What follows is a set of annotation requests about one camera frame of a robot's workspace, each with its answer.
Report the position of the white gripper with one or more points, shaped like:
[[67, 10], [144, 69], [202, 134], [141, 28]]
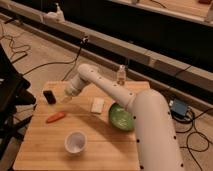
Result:
[[73, 88]]

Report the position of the black eraser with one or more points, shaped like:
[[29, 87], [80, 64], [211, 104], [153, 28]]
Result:
[[48, 94]]

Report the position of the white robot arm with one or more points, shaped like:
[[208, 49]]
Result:
[[157, 145]]

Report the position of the orange carrot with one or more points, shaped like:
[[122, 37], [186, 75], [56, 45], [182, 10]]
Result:
[[55, 117]]

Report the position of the white sponge block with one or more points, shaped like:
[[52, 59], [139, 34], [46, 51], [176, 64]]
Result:
[[97, 105]]

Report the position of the white paper cup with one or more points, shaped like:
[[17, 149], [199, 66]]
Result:
[[75, 143]]

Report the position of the black chair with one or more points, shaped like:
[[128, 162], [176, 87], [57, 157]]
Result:
[[13, 92]]

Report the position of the green bowl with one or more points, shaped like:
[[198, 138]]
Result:
[[120, 118]]

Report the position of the clear small bottle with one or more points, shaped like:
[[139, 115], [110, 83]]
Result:
[[121, 75]]

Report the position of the blue electronic box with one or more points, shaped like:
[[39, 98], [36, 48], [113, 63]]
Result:
[[178, 108]]

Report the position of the white object on rail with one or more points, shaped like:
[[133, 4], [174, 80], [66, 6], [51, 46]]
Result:
[[58, 15]]

